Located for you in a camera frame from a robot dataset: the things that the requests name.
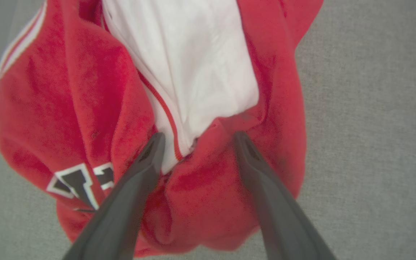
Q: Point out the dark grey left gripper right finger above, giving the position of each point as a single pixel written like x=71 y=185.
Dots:
x=280 y=216

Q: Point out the red and white jersey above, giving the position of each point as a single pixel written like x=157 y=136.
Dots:
x=67 y=108

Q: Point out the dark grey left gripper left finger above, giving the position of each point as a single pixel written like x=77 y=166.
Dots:
x=121 y=213

